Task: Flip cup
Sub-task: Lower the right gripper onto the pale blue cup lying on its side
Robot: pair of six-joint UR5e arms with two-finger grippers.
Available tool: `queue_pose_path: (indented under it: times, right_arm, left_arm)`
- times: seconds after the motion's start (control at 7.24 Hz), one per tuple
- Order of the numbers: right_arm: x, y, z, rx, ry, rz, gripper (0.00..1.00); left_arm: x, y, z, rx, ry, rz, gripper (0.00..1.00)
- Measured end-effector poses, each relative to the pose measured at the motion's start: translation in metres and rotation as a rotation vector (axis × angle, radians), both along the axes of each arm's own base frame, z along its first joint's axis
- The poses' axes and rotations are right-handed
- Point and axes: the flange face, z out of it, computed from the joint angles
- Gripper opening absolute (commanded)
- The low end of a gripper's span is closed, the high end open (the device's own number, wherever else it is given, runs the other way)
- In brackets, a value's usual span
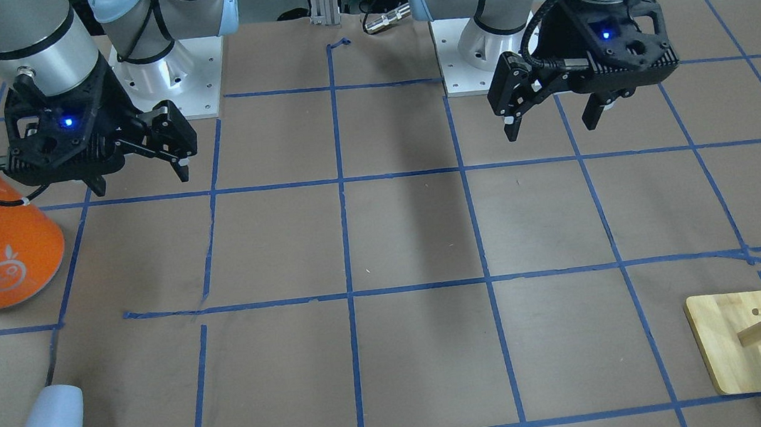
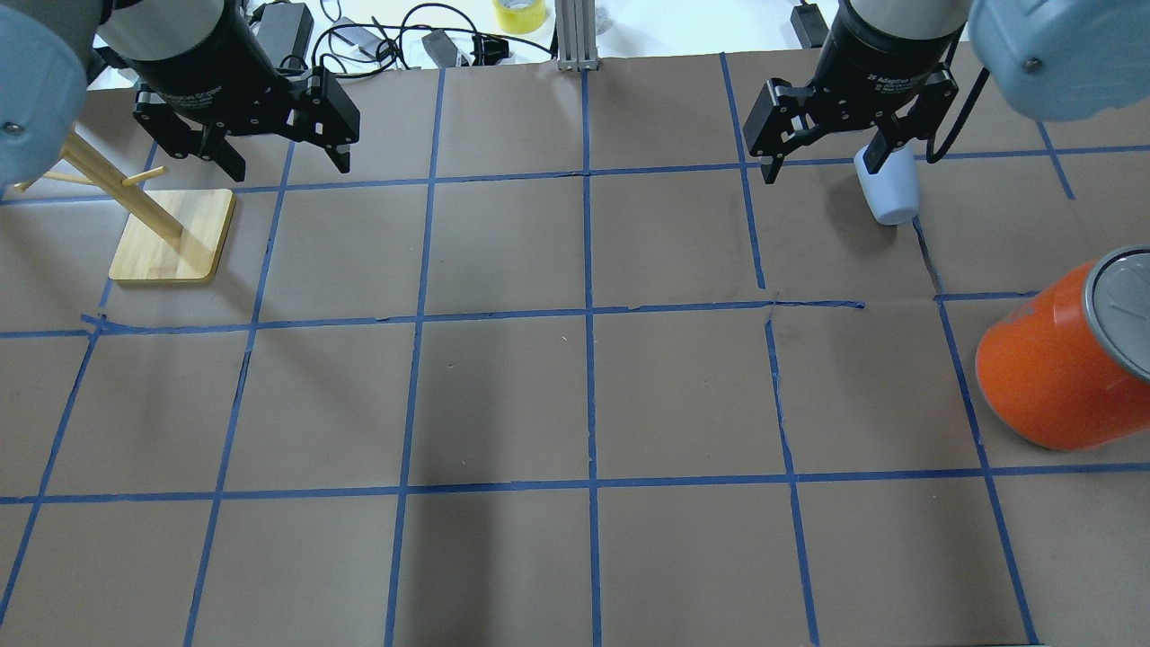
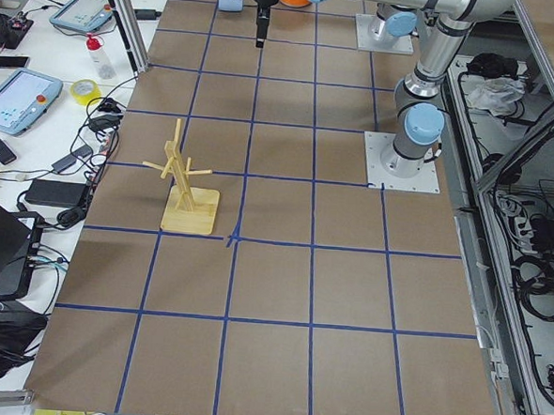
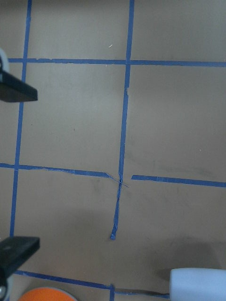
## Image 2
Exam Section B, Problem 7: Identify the orange can-shaped container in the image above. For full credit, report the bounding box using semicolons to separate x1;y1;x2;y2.
975;245;1149;450

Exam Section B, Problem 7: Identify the small black adapter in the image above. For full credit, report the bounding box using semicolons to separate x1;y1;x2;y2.
790;1;829;49

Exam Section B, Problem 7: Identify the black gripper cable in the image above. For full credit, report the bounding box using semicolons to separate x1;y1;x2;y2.
923;40;989;164

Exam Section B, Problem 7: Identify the black power adapter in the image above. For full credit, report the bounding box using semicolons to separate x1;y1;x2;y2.
252;1;314;71

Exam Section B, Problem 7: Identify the yellow tape roll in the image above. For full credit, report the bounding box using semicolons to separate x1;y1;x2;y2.
491;0;547;36

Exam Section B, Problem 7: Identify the aluminium frame post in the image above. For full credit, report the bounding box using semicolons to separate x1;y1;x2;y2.
554;0;600;74

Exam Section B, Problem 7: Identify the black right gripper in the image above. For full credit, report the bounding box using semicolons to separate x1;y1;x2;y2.
742;3;960;185

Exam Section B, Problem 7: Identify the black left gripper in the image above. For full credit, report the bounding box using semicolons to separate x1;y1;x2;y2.
123;13;360;182

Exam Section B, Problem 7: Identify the black cables bundle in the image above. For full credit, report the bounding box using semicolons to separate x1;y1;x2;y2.
311;3;553;77

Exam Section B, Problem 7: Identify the light blue plastic cup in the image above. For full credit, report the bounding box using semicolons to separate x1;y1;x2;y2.
854;145;921;226

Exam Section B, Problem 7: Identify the wooden mug tree stand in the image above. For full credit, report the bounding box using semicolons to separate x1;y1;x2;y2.
3;132;235;284

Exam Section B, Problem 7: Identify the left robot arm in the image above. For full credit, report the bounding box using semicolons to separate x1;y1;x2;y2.
1;1;361;185

